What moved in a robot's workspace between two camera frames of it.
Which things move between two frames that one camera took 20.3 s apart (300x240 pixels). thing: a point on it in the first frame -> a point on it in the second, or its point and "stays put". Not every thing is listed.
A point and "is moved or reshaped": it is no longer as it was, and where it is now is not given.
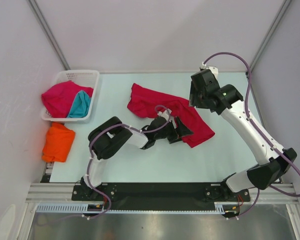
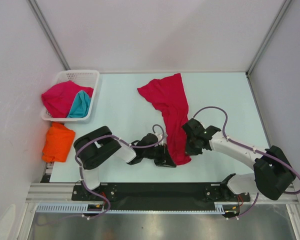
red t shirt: x=144 y=102 is moved or reshaped
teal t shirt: x=81 y=105 stays put
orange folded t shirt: x=59 y=143 stays put
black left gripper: x=181 y=131 -> x=164 y=159
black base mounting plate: x=165 y=194 stays put
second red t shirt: x=57 y=99 stays put
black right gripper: x=193 y=99 -> x=190 y=151
